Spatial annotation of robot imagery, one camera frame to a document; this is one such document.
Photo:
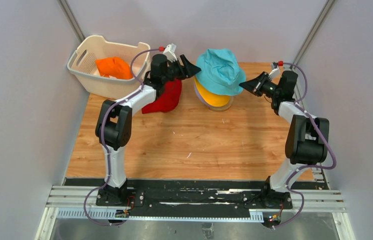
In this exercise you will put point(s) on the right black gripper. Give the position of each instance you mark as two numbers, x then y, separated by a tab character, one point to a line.
255	85

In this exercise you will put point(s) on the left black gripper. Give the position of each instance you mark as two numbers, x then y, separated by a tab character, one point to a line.
187	71

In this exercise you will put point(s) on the purple bucket hat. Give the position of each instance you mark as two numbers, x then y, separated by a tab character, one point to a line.
203	101

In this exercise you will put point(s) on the teal bucket hat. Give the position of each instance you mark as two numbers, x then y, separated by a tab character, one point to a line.
220	72

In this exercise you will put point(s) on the red bucket hat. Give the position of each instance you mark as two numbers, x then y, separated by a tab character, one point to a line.
168	101

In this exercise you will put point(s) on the white plastic basket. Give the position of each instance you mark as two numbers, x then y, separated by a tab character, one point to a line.
82	64

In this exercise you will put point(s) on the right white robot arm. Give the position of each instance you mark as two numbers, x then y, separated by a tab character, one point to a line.
306	138

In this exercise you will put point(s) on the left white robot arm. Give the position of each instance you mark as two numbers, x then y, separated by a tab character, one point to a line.
114	124

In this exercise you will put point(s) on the orange bucket hat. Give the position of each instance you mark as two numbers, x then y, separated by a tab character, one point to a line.
114	67

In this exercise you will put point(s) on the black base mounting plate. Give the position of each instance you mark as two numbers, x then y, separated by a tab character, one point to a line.
183	199

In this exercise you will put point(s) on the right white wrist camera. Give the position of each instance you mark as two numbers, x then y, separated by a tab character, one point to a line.
275	70

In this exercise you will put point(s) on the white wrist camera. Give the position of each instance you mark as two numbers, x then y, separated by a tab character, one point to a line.
169	52
275	70

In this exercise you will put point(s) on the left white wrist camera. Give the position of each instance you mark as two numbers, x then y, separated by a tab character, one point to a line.
169	52

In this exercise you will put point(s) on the aluminium frame rail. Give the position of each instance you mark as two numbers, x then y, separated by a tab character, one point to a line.
70	202

